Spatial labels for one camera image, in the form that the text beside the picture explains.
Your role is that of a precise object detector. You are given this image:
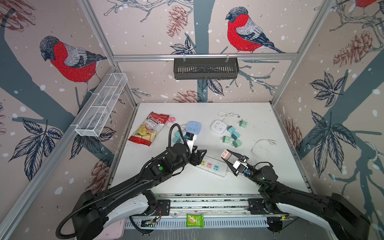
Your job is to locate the teal charger plug left lower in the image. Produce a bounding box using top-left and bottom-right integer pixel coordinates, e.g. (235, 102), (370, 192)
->
(173, 137), (182, 144)

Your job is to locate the teal charger plug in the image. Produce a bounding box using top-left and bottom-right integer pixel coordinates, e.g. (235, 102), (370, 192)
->
(227, 126), (236, 135)
(173, 137), (182, 144)
(231, 132), (241, 140)

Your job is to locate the green snack packet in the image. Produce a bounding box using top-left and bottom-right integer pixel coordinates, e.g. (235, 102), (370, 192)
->
(186, 214), (204, 228)

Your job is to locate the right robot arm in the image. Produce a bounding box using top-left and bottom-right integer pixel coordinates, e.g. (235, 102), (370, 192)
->
(221, 150), (371, 240)

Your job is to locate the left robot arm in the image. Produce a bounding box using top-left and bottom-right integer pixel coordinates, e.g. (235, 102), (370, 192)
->
(55, 122), (207, 240)

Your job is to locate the red chips bag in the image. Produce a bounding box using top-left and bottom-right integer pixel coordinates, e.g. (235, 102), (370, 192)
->
(128, 112), (170, 146)

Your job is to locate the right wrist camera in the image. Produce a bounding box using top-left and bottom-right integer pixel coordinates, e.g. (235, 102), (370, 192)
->
(233, 161), (248, 176)

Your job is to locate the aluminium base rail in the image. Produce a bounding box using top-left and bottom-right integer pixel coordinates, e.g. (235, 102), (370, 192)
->
(126, 194), (294, 231)

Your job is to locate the white square power socket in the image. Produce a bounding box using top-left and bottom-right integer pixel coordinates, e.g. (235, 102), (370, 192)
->
(211, 120), (228, 135)

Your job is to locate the white square socket cable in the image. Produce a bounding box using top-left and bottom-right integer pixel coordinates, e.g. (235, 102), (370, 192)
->
(217, 111), (241, 121)

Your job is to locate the pink USB charger plug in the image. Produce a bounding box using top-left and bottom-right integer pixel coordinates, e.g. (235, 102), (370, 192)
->
(221, 150), (232, 161)

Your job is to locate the pink tray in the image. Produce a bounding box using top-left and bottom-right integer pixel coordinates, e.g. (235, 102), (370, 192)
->
(95, 219), (127, 240)

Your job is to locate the black wall basket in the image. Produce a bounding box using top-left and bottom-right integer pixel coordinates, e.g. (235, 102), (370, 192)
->
(174, 58), (239, 80)

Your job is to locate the blue square power socket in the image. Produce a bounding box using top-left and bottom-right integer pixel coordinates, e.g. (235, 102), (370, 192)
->
(186, 121), (202, 135)

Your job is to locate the teal charger plug upper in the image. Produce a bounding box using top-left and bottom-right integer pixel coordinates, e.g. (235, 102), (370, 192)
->
(227, 126), (236, 135)

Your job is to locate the pink pig toy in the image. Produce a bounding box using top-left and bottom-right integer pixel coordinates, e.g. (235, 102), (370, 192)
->
(168, 117), (176, 123)

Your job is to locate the white wire wall basket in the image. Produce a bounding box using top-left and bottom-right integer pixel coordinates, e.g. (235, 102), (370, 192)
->
(75, 73), (128, 137)

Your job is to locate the white multicolour power strip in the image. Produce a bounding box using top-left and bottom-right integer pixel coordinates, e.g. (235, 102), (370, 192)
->
(197, 156), (228, 178)

